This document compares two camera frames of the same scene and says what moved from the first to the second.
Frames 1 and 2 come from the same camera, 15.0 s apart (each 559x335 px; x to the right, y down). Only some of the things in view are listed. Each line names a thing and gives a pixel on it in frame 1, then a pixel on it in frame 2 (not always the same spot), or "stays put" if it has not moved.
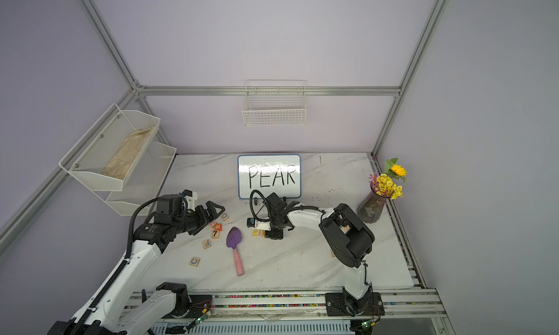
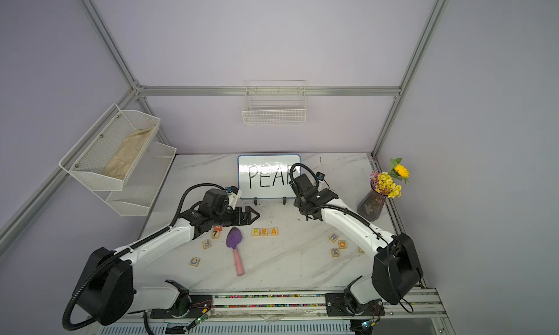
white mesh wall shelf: [119, 152] stays put
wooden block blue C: [194, 261] stays put
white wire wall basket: [271, 102] stays put
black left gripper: [199, 211] -> [239, 220]
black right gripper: [272, 235] -> [295, 203]
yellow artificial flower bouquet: [383, 184] stays put
